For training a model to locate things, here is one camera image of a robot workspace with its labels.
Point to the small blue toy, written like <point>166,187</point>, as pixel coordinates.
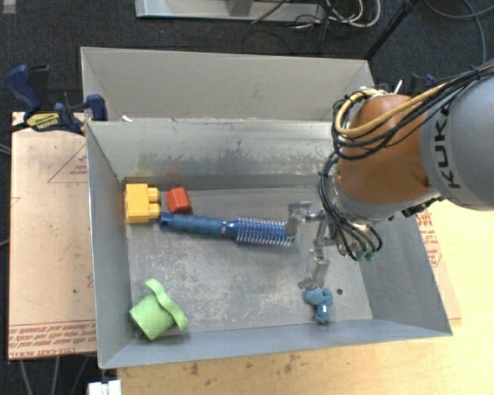
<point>321,300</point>

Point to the yellow toy brick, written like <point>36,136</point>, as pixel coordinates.
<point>136,204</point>

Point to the black cylinder on white bracket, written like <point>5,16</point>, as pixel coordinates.
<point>413,211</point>

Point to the blue hairbrush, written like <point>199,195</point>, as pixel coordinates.
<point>197,224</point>

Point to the red block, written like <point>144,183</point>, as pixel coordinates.
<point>178,201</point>

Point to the green toy cup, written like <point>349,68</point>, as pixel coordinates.
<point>150,317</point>

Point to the grey metal bin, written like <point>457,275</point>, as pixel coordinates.
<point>239,286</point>

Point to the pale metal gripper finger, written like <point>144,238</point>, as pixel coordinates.
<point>319,268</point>
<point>293,220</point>

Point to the brown cardboard board red print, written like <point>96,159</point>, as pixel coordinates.
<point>49,241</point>

